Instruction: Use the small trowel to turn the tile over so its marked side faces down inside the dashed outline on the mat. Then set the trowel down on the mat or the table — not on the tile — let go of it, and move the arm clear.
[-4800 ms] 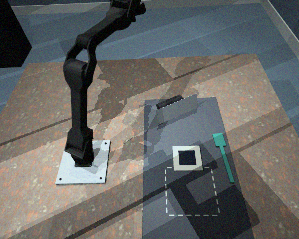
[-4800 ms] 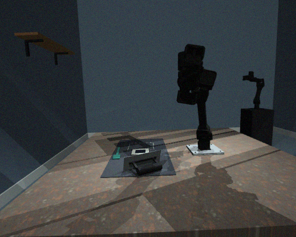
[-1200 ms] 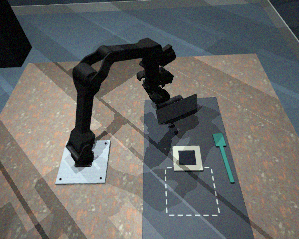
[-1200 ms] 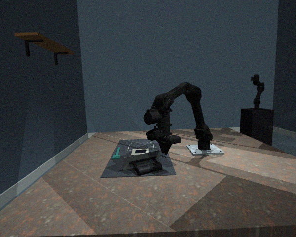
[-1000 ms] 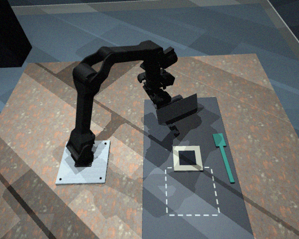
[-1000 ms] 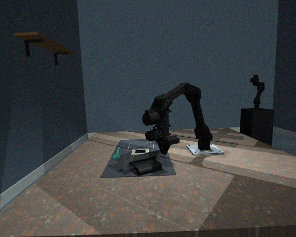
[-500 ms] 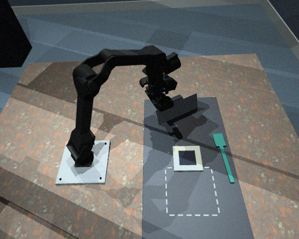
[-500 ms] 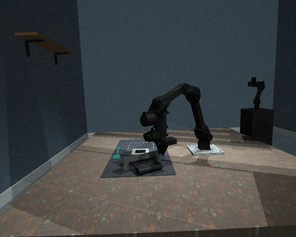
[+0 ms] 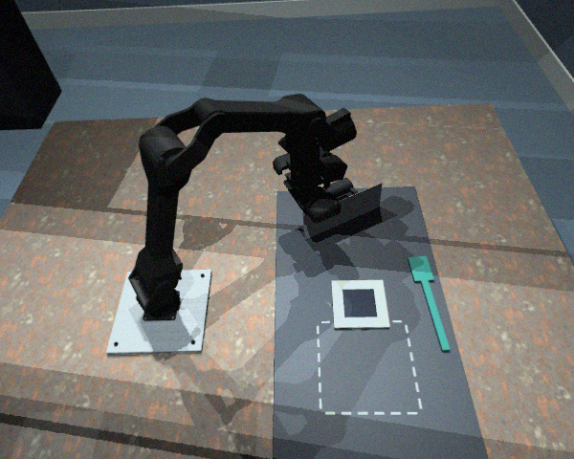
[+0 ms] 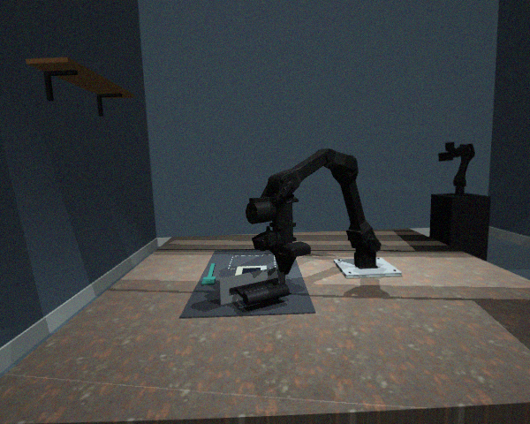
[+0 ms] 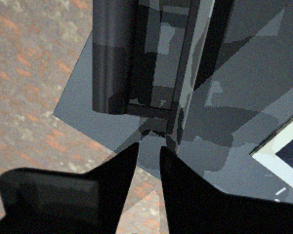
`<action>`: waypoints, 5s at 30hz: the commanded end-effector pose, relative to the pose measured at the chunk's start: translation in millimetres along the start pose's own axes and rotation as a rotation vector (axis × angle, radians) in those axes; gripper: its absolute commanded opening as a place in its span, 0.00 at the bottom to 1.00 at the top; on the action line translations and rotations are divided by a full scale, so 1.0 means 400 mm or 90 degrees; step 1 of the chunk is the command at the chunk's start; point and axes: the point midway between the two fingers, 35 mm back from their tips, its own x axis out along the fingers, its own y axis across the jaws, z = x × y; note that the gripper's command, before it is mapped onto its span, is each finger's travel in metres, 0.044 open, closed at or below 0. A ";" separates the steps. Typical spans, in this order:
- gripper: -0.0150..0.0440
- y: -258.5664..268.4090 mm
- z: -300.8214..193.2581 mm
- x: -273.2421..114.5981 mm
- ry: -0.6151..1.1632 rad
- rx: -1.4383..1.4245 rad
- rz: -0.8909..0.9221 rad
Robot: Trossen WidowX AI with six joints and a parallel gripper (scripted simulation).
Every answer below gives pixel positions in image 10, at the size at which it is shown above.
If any teal small trowel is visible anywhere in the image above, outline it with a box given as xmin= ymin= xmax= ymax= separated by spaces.
xmin=201 ymin=263 xmax=216 ymax=285

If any beige square tile with cream border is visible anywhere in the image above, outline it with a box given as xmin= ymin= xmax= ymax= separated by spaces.
xmin=235 ymin=266 xmax=267 ymax=276

